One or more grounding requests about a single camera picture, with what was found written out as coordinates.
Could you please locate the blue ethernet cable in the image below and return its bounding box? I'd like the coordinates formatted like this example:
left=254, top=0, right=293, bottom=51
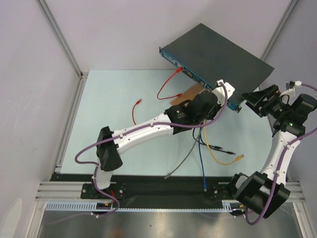
left=197, top=121, right=209, bottom=191

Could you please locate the yellow ethernet cable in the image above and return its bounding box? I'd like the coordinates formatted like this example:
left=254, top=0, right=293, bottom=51
left=203, top=121, right=245, bottom=166

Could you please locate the orange ethernet cable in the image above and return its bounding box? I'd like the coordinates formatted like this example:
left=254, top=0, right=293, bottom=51
left=132, top=99, right=143, bottom=126

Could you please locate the grey ethernet cable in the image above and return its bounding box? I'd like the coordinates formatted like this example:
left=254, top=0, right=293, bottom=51
left=164, top=121, right=208, bottom=179

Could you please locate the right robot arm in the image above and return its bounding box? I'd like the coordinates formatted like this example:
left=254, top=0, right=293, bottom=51
left=228, top=81, right=317, bottom=225

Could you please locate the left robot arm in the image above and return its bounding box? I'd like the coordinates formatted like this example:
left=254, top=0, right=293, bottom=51
left=91, top=90, right=225, bottom=198

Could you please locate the wooden base board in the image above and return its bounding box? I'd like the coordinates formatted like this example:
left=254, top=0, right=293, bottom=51
left=170, top=84, right=204, bottom=106

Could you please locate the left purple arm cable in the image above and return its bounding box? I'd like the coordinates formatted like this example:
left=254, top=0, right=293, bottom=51
left=47, top=81, right=228, bottom=225

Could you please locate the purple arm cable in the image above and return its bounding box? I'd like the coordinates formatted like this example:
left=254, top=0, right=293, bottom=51
left=232, top=83, right=317, bottom=226
left=47, top=81, right=228, bottom=225

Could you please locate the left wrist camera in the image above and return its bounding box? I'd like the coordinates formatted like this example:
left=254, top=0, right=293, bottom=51
left=212, top=79, right=235, bottom=106

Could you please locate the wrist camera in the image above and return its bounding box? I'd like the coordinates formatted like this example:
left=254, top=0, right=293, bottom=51
left=212, top=79, right=235, bottom=106
left=281, top=81, right=302, bottom=98

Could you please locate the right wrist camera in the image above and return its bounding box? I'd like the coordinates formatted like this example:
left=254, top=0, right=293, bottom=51
left=281, top=81, right=302, bottom=98

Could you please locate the black ethernet cable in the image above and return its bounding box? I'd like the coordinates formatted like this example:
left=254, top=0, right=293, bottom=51
left=192, top=122, right=223, bottom=150
left=198, top=123, right=235, bottom=156

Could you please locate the red ethernet cable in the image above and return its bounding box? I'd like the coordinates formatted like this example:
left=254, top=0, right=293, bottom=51
left=157, top=67, right=184, bottom=100

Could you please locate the black network switch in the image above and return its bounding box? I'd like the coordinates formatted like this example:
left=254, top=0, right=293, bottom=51
left=159, top=23, right=274, bottom=113

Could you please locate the white slotted cable duct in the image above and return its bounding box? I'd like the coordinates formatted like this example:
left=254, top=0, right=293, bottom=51
left=45, top=200, right=244, bottom=212

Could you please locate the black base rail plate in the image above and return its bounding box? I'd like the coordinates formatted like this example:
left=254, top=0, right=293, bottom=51
left=51, top=174, right=237, bottom=205

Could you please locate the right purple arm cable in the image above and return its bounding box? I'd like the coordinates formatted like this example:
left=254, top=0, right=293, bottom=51
left=232, top=83, right=317, bottom=226

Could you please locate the aluminium frame profile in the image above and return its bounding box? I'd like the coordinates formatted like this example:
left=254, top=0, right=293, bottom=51
left=35, top=72, right=89, bottom=201

